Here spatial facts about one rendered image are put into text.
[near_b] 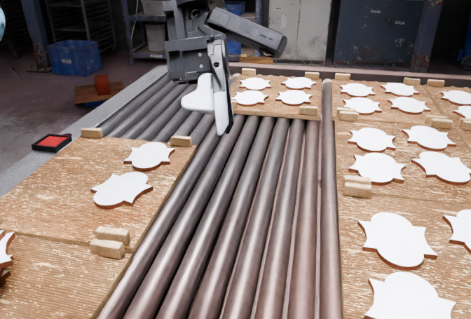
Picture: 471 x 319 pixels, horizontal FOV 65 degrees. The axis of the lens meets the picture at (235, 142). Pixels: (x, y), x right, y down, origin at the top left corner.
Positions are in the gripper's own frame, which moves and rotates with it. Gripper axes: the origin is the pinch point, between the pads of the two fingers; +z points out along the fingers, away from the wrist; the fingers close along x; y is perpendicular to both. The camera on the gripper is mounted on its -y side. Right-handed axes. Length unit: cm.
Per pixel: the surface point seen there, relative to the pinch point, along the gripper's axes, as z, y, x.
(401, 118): 2, -51, -68
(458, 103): 0, -75, -78
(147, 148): 2.1, 24.7, -42.7
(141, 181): 8.9, 22.8, -28.4
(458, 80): -9, -89, -103
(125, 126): -5, 37, -63
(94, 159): 3, 38, -39
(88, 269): 19.8, 26.6, -6.0
